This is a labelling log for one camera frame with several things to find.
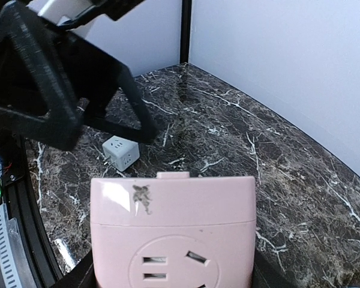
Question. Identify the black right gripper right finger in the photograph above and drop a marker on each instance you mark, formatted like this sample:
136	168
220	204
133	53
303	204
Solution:
264	275

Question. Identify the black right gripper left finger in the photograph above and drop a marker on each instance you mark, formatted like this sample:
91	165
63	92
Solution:
82	276

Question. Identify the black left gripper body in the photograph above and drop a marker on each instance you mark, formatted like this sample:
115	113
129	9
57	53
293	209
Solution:
93	73

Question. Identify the white cube socket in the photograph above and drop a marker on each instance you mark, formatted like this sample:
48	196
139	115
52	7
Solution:
121	153

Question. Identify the pink cube socket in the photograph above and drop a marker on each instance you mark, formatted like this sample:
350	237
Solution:
173	231

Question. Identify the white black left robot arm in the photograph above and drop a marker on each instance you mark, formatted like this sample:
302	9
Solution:
131	121

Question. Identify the white cable duct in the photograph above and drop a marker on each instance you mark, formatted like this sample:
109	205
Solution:
13	266

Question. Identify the black front rail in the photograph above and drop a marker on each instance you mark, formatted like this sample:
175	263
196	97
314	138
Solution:
22	205

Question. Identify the black vertical frame post right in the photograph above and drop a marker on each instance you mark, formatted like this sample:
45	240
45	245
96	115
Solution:
185	31

